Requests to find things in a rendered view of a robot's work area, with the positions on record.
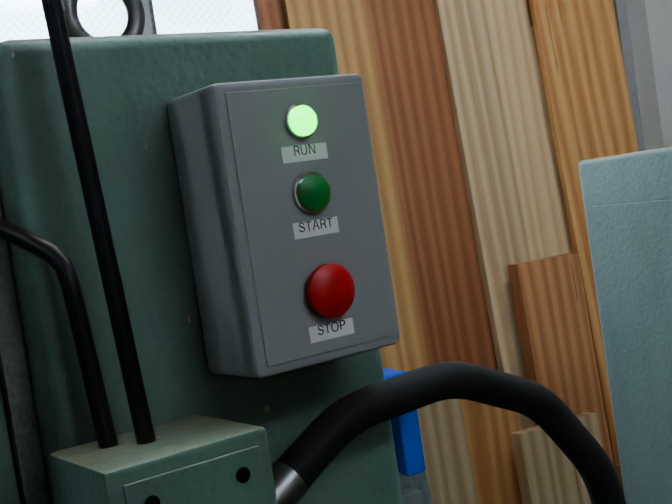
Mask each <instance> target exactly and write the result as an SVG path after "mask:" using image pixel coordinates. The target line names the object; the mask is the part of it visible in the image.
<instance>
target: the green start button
mask: <svg viewBox="0 0 672 504"><path fill-rule="evenodd" d="M293 198H294V201H295V203H296V205H297V207H298V208H299V209H300V210H301V211H303V212H304V213H306V214H310V215H312V214H319V213H321V212H323V211H324V210H325V209H326V208H327V206H328V204H329V202H330V198H331V190H330V186H329V183H328V181H327V180H326V178H325V177H324V176H323V175H321V174H320V173H318V172H315V171H308V172H304V173H302V174H301V175H300V176H298V178H297V179H296V181H295V183H294V186H293Z"/></svg>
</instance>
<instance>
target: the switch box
mask: <svg viewBox="0 0 672 504"><path fill-rule="evenodd" d="M296 103H304V104H307V105H309V106H310V107H311V108H312V109H313V111H314V112H315V114H316V117H317V128H316V130H315V133H314V134H313V135H312V136H311V137H309V138H307V139H297V138H295V137H293V136H292V135H291V134H290V133H289V132H288V130H287V128H286V125H285V114H286V112H287V110H288V108H289V107H290V106H292V105H294V104H296ZM167 108H168V114H169V121H170V127H171V133H172V140H173V146H174V152H175V158H176V165H177V171H178V177H179V184H180V190H181V196H182V203H183V209H184V215H185V222H186V228H187V234H188V240H189V247H190V253H191V259H192V266H193V272H194V278H195V285H196V291H197V297H198V304H199V310H200V316H201V322H202V329H203V335H204V341H205V348H206V354H207V360H208V367H209V369H210V371H211V372H212V373H217V374H226V375H235V376H243V377H252V378H260V379H262V378H266V377H270V376H273V375H277V374H281V373H285V372H289V371H293V370H297V369H301V368H304V367H308V366H312V365H316V364H320V363H324V362H328V361H331V360H335V359H339V358H343V357H347V356H351V355H355V354H358V353H362V352H366V351H370V350H374V349H378V348H382V347H385V346H389V345H393V344H396V343H397V342H398V341H400V331H399V325H398V318H397V311H396V304H395V298H394V291H393V284H392V277H391V271H390V264H389V257H388V251H387V244H386V237H385V230H384V224H383V217H382V210H381V203H380V197H379V190H378V183H377V176H376V170H375V163H374V156H373V150H372V143H371V136H370V129H369V123H368V116H367V109H366V102H365V96H364V89H363V82H362V78H361V76H360V75H357V74H341V75H326V76H312V77H298V78H284V79H270V80H255V81H241V82H227V83H215V84H212V85H210V86H207V87H204V88H201V89H199V90H196V91H193V92H191V93H188V94H185V95H183V96H180V97H177V98H175V99H172V100H171V101H169V102H168V106H167ZM323 142H326V146H327V153H328V158H325V159H317V160H309V161H301V162H293V163H285V164H283V158H282V151H281V147H288V146H297V145H306V144H314V143H323ZM308 171H315V172H318V173H320V174H321V175H323V176H324V177H325V178H326V180H327V181H328V183H329V186H330V190H331V198H330V202H329V204H328V206H327V208H326V209H325V210H324V211H323V212H321V213H319V214H312V215H310V214H306V213H304V212H303V211H301V210H300V209H299V208H298V207H297V205H296V203H295V201H294V198H293V186H294V183H295V181H296V179H297V178H298V176H300V175H301V174H302V173H304V172H308ZM335 216H337V219H338V226H339V232H336V233H330V234H325V235H319V236H313V237H308V238H302V239H296V240H295V236H294V230H293V223H298V222H304V221H311V220H317V219H323V218H329V217H335ZM330 263H333V264H339V265H341V266H343V267H344V268H346V269H347V270H348V272H349V273H350V274H351V276H352V278H353V281H354V285H355V296H354V300H353V303H352V305H351V307H350V308H349V310H348V311H347V312H346V313H345V314H343V315H341V316H339V317H335V318H327V317H323V316H320V315H319V314H317V313H316V312H315V311H314V310H313V309H312V307H311V306H310V304H309V301H308V298H307V282H308V279H309V277H310V275H311V274H312V272H313V271H314V270H315V269H316V268H317V267H319V266H321V265H323V264H330ZM347 318H352V319H353V325H354V332H355V333H353V334H348V335H344V336H340V337H336V338H332V339H328V340H324V341H320V342H316V343H312V344H311V341H310V334H309V327H313V326H318V325H322V324H326V323H330V322H335V321H339V320H343V319H347Z"/></svg>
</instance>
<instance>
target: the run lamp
mask: <svg viewBox="0 0 672 504"><path fill-rule="evenodd" d="M285 125H286V128H287V130H288V132H289V133H290V134H291V135H292V136H293V137H295V138H297V139H307V138H309V137H311V136H312V135H313V134H314V133H315V130H316V128H317V117H316V114H315V112H314V111H313V109H312V108H311V107H310V106H309V105H307V104H304V103H296V104H294V105H292V106H290V107H289V108H288V110H287V112H286V114H285Z"/></svg>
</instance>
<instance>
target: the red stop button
mask: <svg viewBox="0 0 672 504"><path fill-rule="evenodd" d="M354 296H355V285H354V281H353V278H352V276H351V274H350V273H349V272H348V270H347V269H346V268H344V267H343V266H341V265H339V264H333V263H330V264H323V265H321V266H319V267H317V268H316V269H315V270H314V271H313V272H312V274H311V275H310V277H309V279H308V282H307V298H308V301H309V304H310V306H311V307H312V309H313V310H314V311H315V312H316V313H317V314H319V315H320V316H323V317H327V318H335V317H339V316H341V315H343V314H345V313H346V312H347V311H348V310H349V308H350V307H351V305H352V303H353V300H354Z"/></svg>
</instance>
